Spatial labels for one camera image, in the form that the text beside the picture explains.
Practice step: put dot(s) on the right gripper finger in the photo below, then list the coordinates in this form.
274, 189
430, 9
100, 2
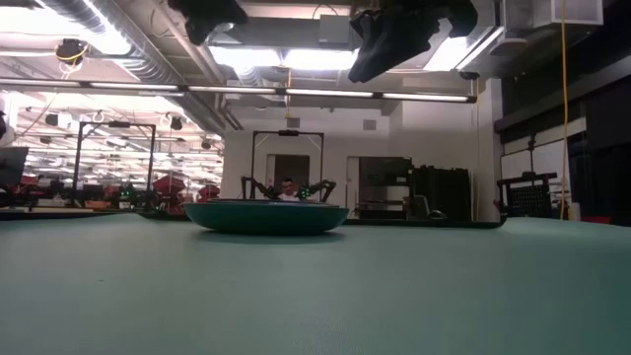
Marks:
374, 61

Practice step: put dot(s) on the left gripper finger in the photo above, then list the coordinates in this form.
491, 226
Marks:
201, 33

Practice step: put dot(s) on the dark grey plate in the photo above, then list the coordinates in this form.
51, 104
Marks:
271, 201

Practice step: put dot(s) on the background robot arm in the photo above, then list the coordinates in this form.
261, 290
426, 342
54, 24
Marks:
320, 188
254, 187

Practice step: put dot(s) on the bright ceiling light panel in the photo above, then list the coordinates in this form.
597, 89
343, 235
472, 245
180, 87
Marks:
276, 56

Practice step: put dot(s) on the dark shelf unit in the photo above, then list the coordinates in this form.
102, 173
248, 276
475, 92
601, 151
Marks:
384, 182

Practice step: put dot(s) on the dark door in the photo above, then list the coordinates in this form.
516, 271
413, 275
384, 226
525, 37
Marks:
291, 167

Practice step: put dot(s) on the black cabinet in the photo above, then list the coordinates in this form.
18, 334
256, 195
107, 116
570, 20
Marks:
443, 192

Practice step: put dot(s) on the person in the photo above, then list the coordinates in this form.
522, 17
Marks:
288, 190

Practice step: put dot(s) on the red machine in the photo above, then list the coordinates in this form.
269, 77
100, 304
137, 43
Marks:
168, 186
209, 192

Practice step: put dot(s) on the large dark green plate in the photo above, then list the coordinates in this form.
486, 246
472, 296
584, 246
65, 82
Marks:
266, 219

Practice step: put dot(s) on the black pegboard cart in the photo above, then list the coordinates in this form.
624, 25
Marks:
530, 199

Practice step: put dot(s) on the green table mat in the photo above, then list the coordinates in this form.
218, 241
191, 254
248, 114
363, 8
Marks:
345, 286

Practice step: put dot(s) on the dark monitor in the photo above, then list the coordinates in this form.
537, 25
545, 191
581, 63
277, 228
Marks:
12, 165

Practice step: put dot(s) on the silver air duct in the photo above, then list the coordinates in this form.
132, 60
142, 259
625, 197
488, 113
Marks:
148, 54

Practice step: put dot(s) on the long ceiling light rail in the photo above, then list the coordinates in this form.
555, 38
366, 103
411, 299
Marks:
133, 86

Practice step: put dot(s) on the black ceiling camera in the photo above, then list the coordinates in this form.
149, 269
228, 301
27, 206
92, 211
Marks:
70, 50

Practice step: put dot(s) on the black gantry frame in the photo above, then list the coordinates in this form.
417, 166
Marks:
77, 163
253, 163

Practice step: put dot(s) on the white ceiling duct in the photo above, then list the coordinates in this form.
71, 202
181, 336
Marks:
557, 20

